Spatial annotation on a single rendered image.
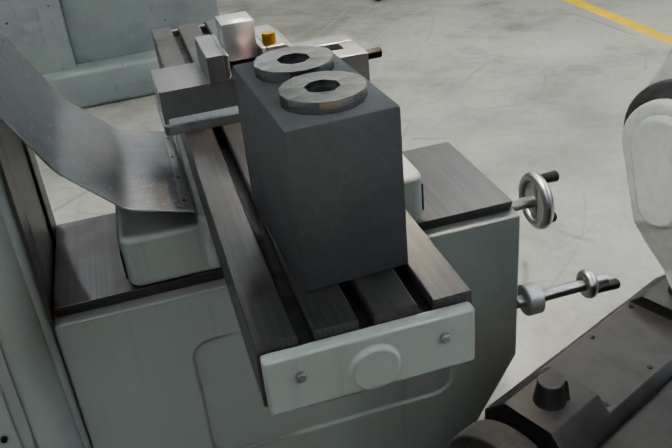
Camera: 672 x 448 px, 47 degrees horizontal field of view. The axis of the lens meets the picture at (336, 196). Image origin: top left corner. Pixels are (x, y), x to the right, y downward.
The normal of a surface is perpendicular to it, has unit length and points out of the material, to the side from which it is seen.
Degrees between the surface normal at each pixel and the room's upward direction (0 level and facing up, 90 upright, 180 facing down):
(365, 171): 90
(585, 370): 0
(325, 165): 90
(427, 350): 90
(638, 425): 0
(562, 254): 0
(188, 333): 90
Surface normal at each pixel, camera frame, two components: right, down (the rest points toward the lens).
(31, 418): 0.29, 0.41
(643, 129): -0.77, 0.37
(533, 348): -0.09, -0.87
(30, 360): 0.68, 0.28
